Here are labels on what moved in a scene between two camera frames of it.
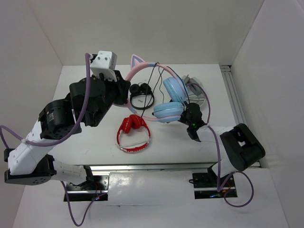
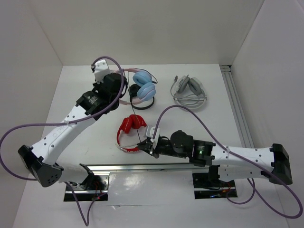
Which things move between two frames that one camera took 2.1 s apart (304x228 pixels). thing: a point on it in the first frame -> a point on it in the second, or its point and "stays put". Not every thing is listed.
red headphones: x=133 y=121 stays put
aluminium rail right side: x=234 y=100 stays put
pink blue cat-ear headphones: x=176 y=91 -> x=147 y=90
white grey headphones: x=195 y=90 stays put
